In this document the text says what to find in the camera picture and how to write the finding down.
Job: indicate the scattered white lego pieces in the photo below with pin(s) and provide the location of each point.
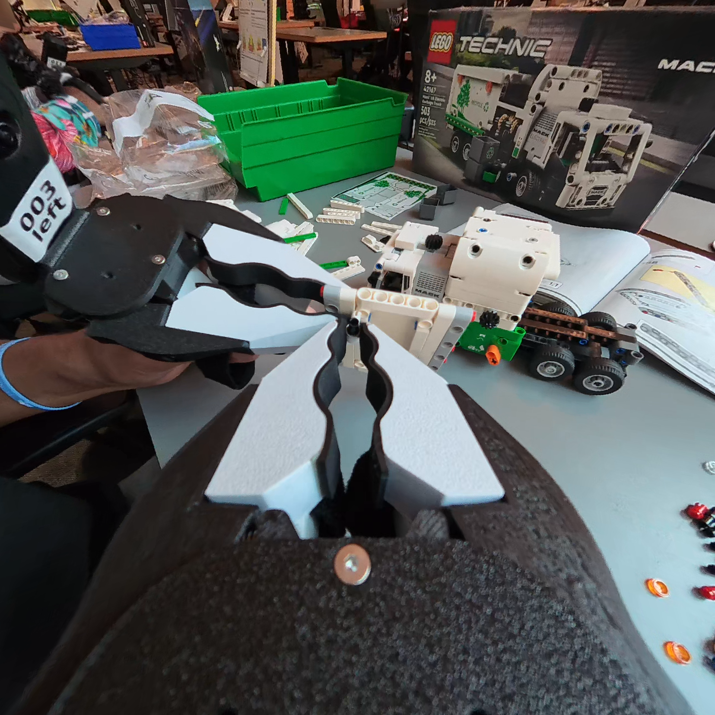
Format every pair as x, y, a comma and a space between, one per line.
335, 219

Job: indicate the row of small lego pins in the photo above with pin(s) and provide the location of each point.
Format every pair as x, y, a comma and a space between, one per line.
698, 511

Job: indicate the blue wristband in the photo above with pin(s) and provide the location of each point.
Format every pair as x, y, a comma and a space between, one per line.
39, 405

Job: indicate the green and white sticker sheet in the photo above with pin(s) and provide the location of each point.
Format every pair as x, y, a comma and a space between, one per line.
380, 195

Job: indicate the green plastic storage bin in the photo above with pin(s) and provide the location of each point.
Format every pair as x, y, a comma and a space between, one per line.
313, 151

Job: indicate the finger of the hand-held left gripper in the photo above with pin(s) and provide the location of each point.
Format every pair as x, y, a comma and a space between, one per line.
251, 251
223, 318

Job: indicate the person's dark trousers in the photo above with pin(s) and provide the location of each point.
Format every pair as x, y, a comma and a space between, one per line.
39, 558

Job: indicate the blue plastic bin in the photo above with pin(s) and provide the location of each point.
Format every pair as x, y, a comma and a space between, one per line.
111, 36

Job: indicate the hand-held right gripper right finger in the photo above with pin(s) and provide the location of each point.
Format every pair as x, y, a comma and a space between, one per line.
435, 441

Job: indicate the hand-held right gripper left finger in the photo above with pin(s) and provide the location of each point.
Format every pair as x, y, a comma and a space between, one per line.
268, 435

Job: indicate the white lego panel assembly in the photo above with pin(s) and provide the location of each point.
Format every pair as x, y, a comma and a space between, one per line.
402, 324

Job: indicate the grey lego bin piece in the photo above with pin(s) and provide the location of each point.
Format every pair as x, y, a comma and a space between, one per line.
429, 208
448, 194

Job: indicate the white printed banner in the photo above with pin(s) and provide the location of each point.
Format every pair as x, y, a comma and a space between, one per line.
257, 44

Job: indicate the white lego truck model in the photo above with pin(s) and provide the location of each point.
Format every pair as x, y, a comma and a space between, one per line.
497, 262

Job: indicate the lego set box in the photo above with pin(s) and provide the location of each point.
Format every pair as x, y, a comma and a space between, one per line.
614, 44

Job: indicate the person's left hand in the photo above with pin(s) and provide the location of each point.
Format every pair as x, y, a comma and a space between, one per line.
100, 371

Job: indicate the open instruction booklet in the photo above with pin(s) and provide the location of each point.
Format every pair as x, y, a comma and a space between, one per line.
603, 262

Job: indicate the orange round lego tile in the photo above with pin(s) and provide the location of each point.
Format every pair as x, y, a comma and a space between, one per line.
677, 653
657, 587

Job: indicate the thin green lego plate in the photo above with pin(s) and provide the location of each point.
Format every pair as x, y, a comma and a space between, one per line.
285, 204
334, 264
300, 237

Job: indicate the person's floral shirt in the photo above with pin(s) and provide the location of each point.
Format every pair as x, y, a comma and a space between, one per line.
61, 128

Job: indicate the wooden table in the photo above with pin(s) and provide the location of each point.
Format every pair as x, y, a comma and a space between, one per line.
123, 53
335, 34

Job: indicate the crumpled clear plastic bags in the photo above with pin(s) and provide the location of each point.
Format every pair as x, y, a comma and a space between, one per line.
167, 156

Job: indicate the person's left forearm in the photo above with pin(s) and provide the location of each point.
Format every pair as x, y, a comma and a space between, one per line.
5, 414

